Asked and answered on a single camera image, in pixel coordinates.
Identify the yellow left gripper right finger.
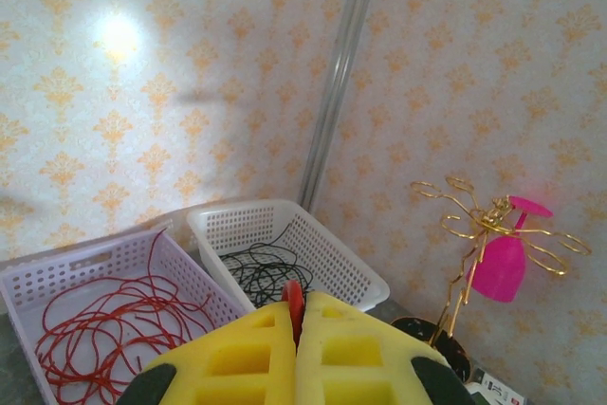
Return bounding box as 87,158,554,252
296,292,475,405

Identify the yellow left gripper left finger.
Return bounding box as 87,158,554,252
116,300,298,405

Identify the black cable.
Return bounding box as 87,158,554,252
236,252,312,306
218,224,314,307

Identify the white perforated plastic basket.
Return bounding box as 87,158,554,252
186,198,391,314

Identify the black white printed card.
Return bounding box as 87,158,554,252
464,366,527,405

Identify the pink plastic wine glass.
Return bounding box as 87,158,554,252
467,194,554,304

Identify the lavender perforated plastic basket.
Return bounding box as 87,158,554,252
0,227,248,405

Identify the gold wire glass rack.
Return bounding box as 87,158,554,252
391,175,594,380

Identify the aluminium frame post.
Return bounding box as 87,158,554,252
298,0,383,212

